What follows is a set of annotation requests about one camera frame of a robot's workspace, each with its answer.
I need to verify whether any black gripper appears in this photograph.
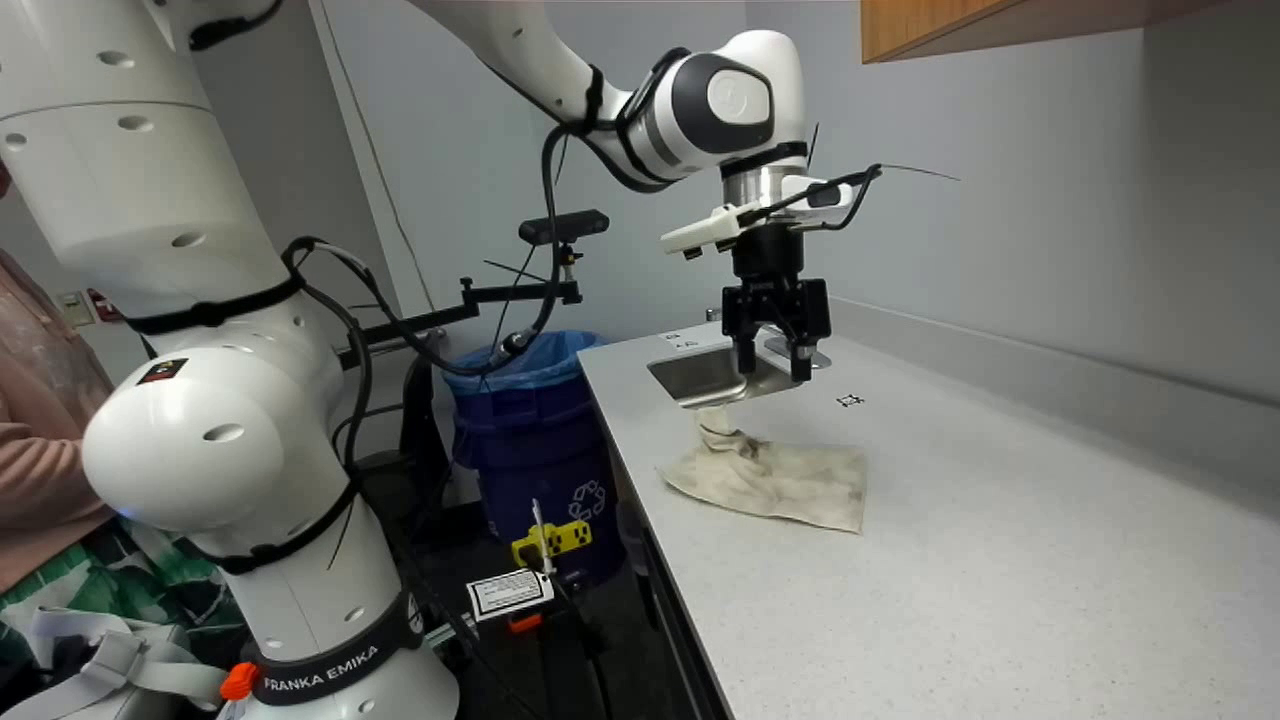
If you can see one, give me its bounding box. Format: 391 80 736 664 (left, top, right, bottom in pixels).
714 214 835 389

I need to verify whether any cream stained cloth towel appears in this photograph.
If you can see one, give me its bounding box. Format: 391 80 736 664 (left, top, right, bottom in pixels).
660 402 872 536

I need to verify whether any blue trash bin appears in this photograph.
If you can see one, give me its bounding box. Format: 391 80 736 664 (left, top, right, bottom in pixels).
440 327 629 592

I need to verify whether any yellow clamp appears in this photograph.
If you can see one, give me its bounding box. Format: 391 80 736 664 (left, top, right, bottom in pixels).
508 497 595 576

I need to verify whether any dark base cabinet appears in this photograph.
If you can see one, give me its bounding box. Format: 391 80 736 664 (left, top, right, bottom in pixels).
604 454 736 720

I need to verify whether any white label tag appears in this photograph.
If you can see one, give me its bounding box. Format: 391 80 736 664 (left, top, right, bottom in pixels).
461 567 560 629

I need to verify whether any orange round knob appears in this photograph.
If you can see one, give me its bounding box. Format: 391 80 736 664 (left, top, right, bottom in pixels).
217 661 261 708

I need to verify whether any green patterned fabric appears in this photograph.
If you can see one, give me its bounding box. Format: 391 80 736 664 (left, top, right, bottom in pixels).
0 524 256 673

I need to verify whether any person in pink sweater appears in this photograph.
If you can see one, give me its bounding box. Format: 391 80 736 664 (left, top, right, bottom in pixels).
0 165 119 595

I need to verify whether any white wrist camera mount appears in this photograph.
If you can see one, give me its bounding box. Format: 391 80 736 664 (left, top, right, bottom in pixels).
660 159 889 261

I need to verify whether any black camera on articulated arm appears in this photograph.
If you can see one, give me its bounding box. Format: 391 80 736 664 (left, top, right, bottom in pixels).
517 209 611 248

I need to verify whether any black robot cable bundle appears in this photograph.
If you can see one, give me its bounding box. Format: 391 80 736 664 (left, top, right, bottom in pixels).
275 77 595 484

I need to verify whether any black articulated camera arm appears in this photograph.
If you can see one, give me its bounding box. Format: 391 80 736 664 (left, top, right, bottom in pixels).
334 243 588 370

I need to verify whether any wooden wall cabinet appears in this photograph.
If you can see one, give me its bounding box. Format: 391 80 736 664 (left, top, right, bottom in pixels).
855 0 1232 68

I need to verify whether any small white wall plate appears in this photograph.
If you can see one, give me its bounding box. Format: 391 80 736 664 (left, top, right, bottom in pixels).
51 282 99 330

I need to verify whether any grey bag with straps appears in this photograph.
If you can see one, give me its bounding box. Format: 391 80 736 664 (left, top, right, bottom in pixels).
0 602 231 720

